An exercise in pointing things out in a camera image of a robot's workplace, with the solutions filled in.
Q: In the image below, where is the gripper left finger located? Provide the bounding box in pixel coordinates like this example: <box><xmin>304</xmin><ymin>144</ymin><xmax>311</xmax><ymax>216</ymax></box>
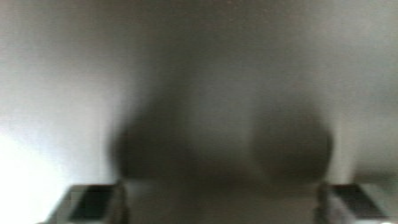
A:
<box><xmin>43</xmin><ymin>184</ymin><xmax>123</xmax><ymax>224</ymax></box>

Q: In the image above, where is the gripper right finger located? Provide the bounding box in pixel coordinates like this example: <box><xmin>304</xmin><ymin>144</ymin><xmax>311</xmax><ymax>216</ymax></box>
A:
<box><xmin>319</xmin><ymin>184</ymin><xmax>398</xmax><ymax>224</ymax></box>

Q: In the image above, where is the white cabinet body box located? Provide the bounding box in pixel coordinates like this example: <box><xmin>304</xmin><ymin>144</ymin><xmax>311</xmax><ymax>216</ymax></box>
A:
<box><xmin>0</xmin><ymin>0</ymin><xmax>398</xmax><ymax>224</ymax></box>

